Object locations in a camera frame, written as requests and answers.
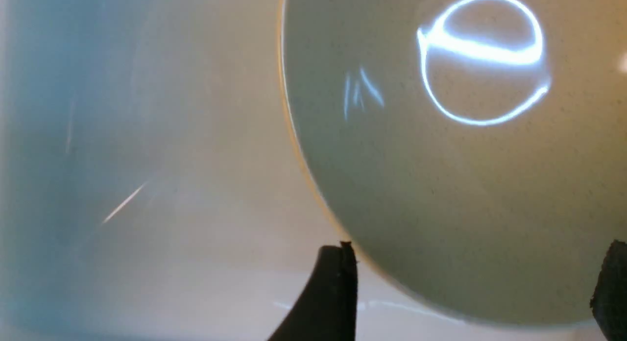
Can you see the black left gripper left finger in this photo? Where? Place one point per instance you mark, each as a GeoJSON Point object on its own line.
{"type": "Point", "coordinates": [327, 308]}

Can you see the large white plastic tub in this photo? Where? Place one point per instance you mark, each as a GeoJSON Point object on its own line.
{"type": "Point", "coordinates": [152, 188]}

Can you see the beige noodle bowl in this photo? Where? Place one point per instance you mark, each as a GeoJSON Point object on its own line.
{"type": "Point", "coordinates": [473, 150]}

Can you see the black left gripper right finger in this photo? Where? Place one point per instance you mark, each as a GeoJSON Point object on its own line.
{"type": "Point", "coordinates": [609, 300]}

